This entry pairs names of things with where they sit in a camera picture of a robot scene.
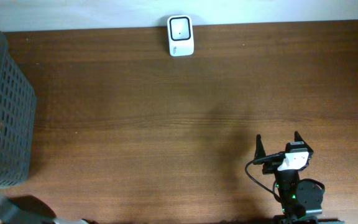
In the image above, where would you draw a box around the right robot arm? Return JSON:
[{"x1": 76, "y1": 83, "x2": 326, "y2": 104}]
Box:
[{"x1": 252, "y1": 131, "x2": 325, "y2": 223}]

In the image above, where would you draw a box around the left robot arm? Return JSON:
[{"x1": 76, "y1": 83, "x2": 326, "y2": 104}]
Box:
[{"x1": 0, "y1": 193, "x2": 91, "y2": 224}]

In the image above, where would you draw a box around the white barcode scanner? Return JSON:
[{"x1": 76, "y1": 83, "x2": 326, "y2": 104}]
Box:
[{"x1": 167, "y1": 15, "x2": 195, "y2": 57}]

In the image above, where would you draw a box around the grey plastic mesh basket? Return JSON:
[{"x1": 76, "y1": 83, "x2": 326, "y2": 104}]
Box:
[{"x1": 0, "y1": 31, "x2": 37, "y2": 189}]

